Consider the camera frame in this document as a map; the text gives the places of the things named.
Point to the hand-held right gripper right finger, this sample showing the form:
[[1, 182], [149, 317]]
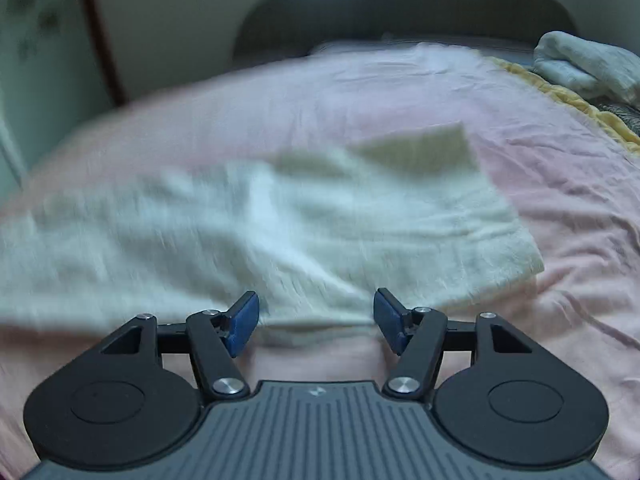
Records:
[[387, 321]]

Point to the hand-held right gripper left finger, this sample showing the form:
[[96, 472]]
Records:
[[242, 322]]

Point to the white textured towel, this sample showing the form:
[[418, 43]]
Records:
[[280, 240]]

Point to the pink bed sheet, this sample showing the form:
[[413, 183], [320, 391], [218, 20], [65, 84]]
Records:
[[525, 310]]

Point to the yellow quilted blanket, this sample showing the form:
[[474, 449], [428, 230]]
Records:
[[570, 92]]

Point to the dark padded headboard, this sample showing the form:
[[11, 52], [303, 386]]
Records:
[[400, 10]]

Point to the white bundled cloth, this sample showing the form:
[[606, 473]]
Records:
[[585, 62]]

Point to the pale green wardrobe door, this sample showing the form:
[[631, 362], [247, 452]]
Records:
[[35, 60]]

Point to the brown wooden door frame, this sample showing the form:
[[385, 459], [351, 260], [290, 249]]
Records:
[[100, 30]]

